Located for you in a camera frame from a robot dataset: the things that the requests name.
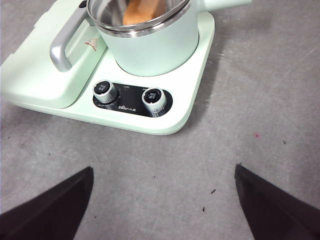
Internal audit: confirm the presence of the silver griddle cover handle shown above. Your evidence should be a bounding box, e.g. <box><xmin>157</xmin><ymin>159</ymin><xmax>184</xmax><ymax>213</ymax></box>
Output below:
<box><xmin>49</xmin><ymin>8</ymin><xmax>95</xmax><ymax>73</ymax></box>

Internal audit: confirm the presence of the mint green griddle cover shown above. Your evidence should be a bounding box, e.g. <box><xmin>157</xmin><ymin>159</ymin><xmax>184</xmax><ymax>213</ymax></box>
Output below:
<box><xmin>0</xmin><ymin>0</ymin><xmax>109</xmax><ymax>110</ymax></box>

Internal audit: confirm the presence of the mint green breakfast maker base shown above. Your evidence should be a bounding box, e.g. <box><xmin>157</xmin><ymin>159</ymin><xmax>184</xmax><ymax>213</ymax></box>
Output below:
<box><xmin>5</xmin><ymin>11</ymin><xmax>216</xmax><ymax>136</ymax></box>

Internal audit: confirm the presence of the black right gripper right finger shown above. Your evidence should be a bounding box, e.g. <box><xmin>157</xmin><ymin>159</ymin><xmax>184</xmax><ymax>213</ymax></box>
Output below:
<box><xmin>234</xmin><ymin>163</ymin><xmax>320</xmax><ymax>240</ymax></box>

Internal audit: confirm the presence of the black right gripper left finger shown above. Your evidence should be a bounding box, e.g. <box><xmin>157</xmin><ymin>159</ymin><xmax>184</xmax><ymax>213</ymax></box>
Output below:
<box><xmin>0</xmin><ymin>166</ymin><xmax>95</xmax><ymax>240</ymax></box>

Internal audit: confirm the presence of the mint green pot with handle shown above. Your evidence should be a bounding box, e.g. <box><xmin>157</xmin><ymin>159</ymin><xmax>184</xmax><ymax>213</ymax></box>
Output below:
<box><xmin>86</xmin><ymin>0</ymin><xmax>254</xmax><ymax>78</ymax></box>

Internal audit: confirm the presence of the silver control knob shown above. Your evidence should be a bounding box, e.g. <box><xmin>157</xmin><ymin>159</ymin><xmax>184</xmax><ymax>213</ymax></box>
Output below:
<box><xmin>141</xmin><ymin>87</ymin><xmax>168</xmax><ymax>114</ymax></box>
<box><xmin>92</xmin><ymin>79</ymin><xmax>119</xmax><ymax>104</ymax></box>

